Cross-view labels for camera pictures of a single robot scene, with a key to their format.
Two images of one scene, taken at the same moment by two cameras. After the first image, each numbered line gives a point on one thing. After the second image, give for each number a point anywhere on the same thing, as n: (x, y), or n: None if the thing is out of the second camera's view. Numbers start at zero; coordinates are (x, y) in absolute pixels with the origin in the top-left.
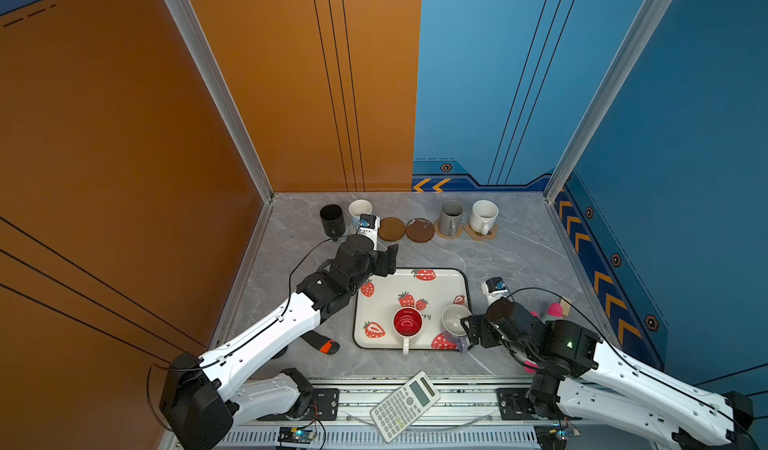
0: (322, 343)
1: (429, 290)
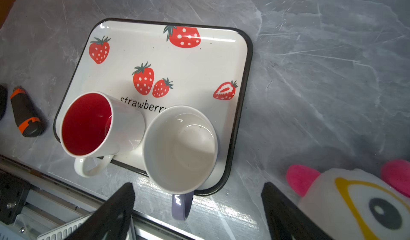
0: (29, 120)
1: (159, 63)
